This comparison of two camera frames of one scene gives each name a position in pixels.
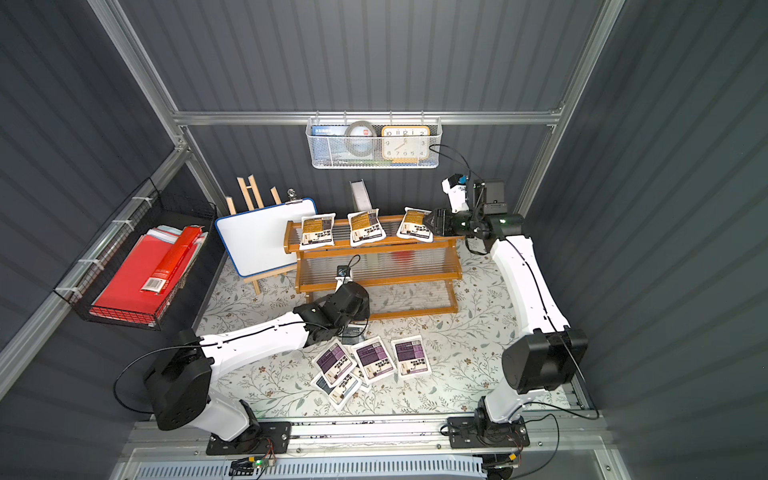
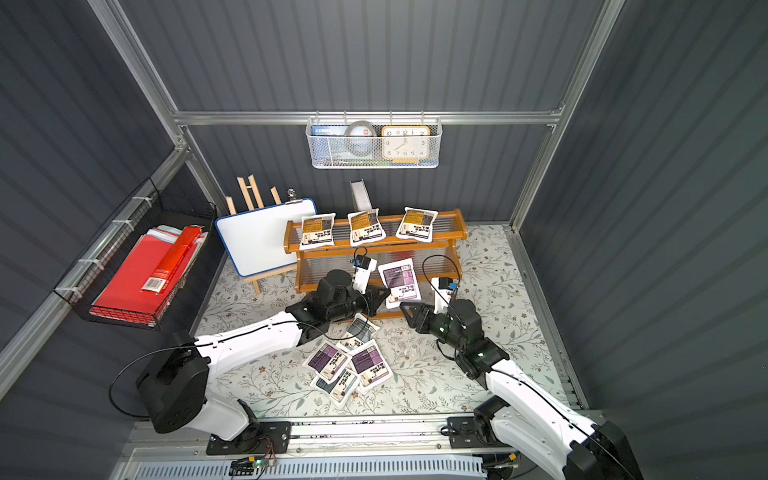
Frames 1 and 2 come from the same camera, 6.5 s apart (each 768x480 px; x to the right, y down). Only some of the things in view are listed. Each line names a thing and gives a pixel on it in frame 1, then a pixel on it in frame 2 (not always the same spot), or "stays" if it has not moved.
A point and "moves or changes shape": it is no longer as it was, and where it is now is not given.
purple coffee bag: x=334 y=364 moves or changes shape
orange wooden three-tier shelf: x=401 y=277 stays
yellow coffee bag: x=365 y=227 stays
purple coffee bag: x=411 y=356 -> x=401 y=280
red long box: x=174 y=259 stays
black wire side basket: x=132 y=274 stays
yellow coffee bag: x=317 y=231 stays
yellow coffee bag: x=414 y=225 stays
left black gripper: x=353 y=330 -> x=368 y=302
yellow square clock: x=405 y=144 stays
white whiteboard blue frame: x=254 y=240 stays
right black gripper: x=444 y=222 -> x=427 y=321
